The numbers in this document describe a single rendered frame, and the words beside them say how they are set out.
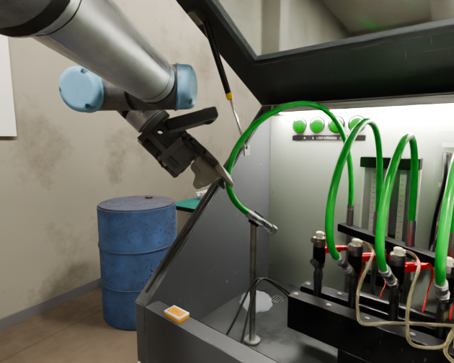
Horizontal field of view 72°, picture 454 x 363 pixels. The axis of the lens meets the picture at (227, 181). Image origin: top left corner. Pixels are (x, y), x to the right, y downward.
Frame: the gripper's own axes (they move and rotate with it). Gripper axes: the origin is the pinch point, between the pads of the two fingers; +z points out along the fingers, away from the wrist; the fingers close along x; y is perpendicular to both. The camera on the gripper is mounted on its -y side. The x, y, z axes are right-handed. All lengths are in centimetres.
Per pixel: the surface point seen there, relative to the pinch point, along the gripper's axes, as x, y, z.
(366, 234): -2.9, -16.5, 35.6
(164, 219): -159, 14, 5
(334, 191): 19.9, -7.2, 12.0
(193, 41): -279, -155, -106
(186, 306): -20.2, 27.7, 17.6
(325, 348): -5.2, 11.1, 46.6
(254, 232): -5.0, 3.0, 13.7
